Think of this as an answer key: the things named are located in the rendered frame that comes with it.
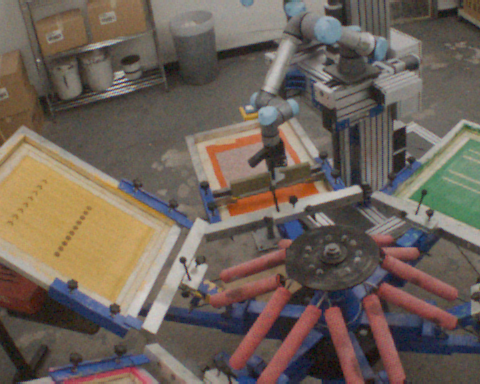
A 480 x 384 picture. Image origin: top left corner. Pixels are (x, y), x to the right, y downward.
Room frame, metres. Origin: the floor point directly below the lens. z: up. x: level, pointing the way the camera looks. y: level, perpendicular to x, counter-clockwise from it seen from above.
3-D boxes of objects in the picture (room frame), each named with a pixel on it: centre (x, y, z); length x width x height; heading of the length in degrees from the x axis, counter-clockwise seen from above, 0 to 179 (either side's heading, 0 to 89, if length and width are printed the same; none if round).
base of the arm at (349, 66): (2.68, -0.52, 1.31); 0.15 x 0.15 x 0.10
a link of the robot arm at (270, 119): (2.11, -0.05, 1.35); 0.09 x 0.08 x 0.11; 130
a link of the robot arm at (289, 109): (2.18, -0.11, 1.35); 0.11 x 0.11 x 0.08; 40
